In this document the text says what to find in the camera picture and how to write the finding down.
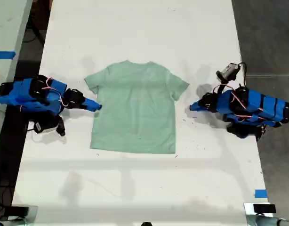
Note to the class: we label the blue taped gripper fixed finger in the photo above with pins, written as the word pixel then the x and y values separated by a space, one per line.
pixel 196 104
pixel 92 103

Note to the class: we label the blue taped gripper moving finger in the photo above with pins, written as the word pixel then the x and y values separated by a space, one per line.
pixel 198 108
pixel 90 108

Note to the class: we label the pale green t-shirt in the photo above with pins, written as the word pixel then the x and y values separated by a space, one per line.
pixel 135 108

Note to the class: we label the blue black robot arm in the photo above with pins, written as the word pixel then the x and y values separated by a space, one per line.
pixel 24 94
pixel 259 106

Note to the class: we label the black table leg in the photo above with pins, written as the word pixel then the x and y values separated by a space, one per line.
pixel 38 30

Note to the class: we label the long blue tape strip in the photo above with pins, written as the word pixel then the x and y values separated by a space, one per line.
pixel 4 54

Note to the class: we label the short blue tape piece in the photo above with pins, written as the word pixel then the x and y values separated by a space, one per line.
pixel 261 193

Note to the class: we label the small black box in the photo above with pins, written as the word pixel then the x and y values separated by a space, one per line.
pixel 20 210
pixel 264 208

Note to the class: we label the black round object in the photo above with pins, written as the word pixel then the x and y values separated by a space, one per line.
pixel 146 224

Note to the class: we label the grey metal tube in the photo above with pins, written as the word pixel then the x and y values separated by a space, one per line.
pixel 8 222
pixel 267 221

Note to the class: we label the black camera stalk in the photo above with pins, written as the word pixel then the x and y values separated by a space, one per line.
pixel 221 87

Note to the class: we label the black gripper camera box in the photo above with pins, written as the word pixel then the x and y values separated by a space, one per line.
pixel 44 124
pixel 229 70

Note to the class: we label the silver metal bracket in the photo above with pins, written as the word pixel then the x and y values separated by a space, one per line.
pixel 33 212
pixel 248 208

